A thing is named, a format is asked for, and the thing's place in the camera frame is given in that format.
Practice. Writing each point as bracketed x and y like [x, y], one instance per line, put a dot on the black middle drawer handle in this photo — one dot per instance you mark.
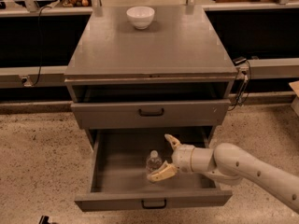
[154, 204]

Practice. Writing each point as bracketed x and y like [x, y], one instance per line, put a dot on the black power adapter with cables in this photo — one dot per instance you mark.
[243, 76]

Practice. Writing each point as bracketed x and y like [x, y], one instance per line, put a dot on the open grey middle drawer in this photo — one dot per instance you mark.
[119, 172]

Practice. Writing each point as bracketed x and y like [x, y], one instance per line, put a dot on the white ceramic bowl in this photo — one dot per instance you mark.
[140, 17]

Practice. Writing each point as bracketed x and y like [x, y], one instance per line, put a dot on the grey drawer cabinet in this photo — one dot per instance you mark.
[179, 57]

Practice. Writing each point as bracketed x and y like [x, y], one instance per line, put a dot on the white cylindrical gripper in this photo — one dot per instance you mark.
[181, 158]

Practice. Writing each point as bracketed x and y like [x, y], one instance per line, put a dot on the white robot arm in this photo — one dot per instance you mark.
[229, 164]

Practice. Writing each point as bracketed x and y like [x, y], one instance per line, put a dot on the small black object on floor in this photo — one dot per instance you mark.
[44, 220]

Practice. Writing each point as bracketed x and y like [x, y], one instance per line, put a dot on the clear plastic water bottle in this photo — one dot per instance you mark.
[153, 162]

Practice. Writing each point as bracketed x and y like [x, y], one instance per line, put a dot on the black drawer handle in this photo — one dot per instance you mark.
[157, 113]
[154, 204]

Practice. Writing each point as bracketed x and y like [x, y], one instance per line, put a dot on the black upper drawer handle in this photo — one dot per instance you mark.
[157, 113]

